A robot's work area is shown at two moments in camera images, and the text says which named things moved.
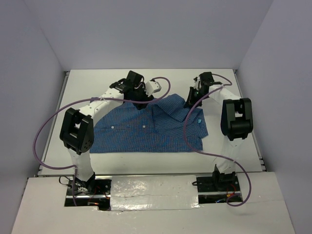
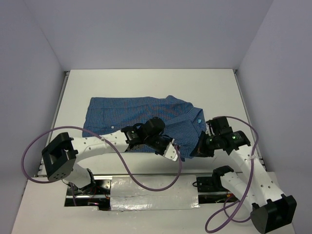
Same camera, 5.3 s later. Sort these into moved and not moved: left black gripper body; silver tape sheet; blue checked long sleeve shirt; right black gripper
Moved: right black gripper; left black gripper body
Not moved: silver tape sheet; blue checked long sleeve shirt
